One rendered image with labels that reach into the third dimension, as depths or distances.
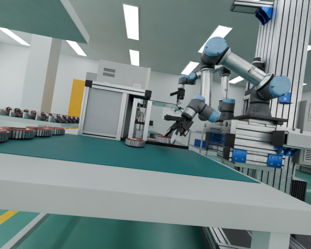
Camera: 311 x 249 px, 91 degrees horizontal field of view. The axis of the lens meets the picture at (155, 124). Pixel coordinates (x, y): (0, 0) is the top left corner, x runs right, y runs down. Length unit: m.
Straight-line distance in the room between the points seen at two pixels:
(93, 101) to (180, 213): 0.92
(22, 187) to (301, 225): 0.53
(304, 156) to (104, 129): 1.42
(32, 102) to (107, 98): 4.10
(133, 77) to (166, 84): 5.71
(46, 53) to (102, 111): 4.24
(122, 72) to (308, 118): 1.40
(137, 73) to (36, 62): 4.23
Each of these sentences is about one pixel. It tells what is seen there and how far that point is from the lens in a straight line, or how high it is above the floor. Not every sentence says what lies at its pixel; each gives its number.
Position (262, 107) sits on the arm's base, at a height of 1.09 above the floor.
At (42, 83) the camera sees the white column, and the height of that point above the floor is 1.57.
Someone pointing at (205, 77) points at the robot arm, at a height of 1.26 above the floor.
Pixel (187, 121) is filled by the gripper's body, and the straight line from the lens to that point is 0.93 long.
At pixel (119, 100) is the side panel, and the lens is 1.07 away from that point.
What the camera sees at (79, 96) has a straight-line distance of 5.13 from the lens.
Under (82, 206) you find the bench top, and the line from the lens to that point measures 0.33.
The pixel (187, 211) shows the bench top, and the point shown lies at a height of 0.72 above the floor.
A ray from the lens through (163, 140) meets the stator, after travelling 0.84.
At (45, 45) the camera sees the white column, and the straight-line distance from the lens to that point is 5.31.
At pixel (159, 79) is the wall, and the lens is 6.93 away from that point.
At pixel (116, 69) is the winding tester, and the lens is 1.26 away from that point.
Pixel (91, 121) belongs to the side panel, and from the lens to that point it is 1.10.
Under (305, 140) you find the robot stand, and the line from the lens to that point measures 1.17.
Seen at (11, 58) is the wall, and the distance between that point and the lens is 8.73.
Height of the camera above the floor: 0.87
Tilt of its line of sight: 1 degrees up
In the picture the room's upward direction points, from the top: 8 degrees clockwise
